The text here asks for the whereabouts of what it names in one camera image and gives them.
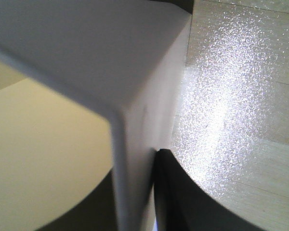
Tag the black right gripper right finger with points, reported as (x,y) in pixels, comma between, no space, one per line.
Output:
(181,205)

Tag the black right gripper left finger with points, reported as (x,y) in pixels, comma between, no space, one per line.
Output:
(94,213)

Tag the white paper trash bin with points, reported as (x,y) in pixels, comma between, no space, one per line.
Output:
(122,59)

